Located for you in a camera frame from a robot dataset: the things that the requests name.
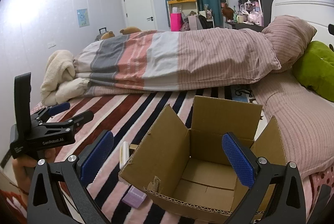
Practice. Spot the brown cardboard box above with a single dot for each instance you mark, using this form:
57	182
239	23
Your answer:
184	170

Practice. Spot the cream fluffy blanket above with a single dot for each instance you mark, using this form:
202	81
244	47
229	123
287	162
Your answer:
60	84

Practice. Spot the person's left hand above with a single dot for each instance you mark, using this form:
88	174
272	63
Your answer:
20	166

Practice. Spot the white door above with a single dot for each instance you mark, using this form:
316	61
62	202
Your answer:
140	14

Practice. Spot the pink striped pillow lower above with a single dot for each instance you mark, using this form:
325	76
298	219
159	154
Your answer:
305	121

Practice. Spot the brown teddy bear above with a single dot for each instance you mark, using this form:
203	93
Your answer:
107	35
129	30

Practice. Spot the gold rectangular bar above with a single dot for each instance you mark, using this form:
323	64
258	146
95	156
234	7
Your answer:
133	147

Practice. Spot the yellow white shelf cabinet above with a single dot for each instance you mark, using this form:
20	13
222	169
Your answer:
183	6

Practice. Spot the striped folded duvet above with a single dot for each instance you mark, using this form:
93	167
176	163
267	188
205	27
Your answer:
176	61

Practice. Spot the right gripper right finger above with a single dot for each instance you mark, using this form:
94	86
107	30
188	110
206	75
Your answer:
287	202

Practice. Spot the white bed headboard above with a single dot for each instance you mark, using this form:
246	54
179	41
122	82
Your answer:
319	13

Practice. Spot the pink striped pillow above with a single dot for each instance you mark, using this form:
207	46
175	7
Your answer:
290	36
305	121

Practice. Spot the black suitcase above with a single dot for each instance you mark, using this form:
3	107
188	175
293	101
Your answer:
102	31

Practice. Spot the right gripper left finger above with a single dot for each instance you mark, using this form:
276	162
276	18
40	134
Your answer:
46	203

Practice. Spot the green plush cushion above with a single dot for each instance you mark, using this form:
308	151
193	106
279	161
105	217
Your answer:
314	69

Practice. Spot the pink striped pillow upper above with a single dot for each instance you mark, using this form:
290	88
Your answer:
290	36

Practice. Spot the striped fleece bed blanket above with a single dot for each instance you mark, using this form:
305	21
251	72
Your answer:
207	171

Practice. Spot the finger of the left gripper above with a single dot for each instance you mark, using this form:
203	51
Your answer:
44	114
70	125

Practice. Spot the blue wall poster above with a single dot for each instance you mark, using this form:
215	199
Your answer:
83	18

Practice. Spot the magenta gift bag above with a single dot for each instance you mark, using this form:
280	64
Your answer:
176	22

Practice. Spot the white case yellow label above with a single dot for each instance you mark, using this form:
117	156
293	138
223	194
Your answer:
124	154

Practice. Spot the brown round plush toy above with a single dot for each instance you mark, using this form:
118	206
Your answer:
227	12

